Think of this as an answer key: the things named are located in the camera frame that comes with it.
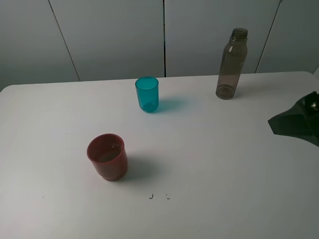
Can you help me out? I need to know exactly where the smoky translucent plastic bottle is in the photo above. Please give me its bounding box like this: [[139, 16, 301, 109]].
[[215, 28, 248, 100]]

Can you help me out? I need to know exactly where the red plastic cup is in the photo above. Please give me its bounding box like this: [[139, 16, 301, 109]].
[[87, 133, 128, 182]]

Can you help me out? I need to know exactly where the teal translucent plastic cup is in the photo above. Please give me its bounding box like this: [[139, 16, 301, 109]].
[[135, 77, 159, 113]]

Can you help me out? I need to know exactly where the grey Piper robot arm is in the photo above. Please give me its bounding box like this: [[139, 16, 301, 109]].
[[268, 91, 319, 146]]

